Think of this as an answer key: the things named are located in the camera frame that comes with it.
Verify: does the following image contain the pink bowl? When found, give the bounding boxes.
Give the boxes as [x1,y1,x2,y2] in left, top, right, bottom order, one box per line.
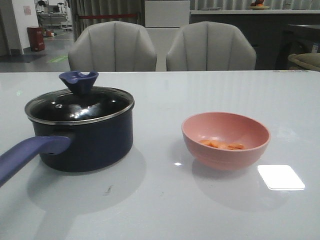
[181,112,271,171]

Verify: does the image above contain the orange ham slices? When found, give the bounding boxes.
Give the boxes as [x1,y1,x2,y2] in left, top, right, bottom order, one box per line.
[199,139,245,150]

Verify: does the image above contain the glass lid with blue knob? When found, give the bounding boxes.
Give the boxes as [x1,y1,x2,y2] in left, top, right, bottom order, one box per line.
[24,70,135,126]

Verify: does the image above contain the dark blue saucepan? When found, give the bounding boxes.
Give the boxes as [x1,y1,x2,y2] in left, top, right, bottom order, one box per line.
[0,106,134,184]

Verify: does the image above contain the right grey upholstered chair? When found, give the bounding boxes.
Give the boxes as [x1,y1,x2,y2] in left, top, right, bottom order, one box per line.
[166,21,257,72]

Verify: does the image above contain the grey upholstered chair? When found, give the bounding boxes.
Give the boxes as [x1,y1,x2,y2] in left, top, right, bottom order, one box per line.
[68,21,157,72]
[166,21,257,72]

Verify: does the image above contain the left grey upholstered chair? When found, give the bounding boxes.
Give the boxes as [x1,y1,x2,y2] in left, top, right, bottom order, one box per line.
[68,21,157,72]

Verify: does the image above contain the white cabinet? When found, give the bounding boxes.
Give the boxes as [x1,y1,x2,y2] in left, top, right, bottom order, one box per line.
[144,0,190,72]

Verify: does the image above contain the red barrier belt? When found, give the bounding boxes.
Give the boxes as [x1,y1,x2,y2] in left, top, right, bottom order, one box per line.
[77,13,139,20]

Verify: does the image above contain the dark kitchen counter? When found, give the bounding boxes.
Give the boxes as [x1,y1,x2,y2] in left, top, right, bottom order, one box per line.
[189,9,320,70]

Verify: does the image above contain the red box on floor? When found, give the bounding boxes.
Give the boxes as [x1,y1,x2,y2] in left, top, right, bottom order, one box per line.
[27,26,45,52]

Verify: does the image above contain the fruit plate on counter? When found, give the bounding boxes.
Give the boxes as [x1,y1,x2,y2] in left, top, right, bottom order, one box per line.
[249,0,270,11]

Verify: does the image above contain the black side table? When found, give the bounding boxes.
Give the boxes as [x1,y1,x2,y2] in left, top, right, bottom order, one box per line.
[275,24,320,70]

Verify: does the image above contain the beige sofa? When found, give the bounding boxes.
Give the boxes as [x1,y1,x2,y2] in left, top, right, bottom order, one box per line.
[287,53,320,72]

